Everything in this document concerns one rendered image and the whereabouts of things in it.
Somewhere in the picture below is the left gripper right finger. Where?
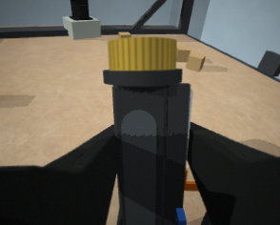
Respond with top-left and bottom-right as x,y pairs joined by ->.
187,122 -> 280,225

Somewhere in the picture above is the small tan block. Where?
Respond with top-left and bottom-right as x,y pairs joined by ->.
176,46 -> 190,63
186,52 -> 206,72
118,32 -> 131,39

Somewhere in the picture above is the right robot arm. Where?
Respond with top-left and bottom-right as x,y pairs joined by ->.
69,0 -> 93,21

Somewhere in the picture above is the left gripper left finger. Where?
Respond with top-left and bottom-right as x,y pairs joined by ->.
0,124 -> 117,225

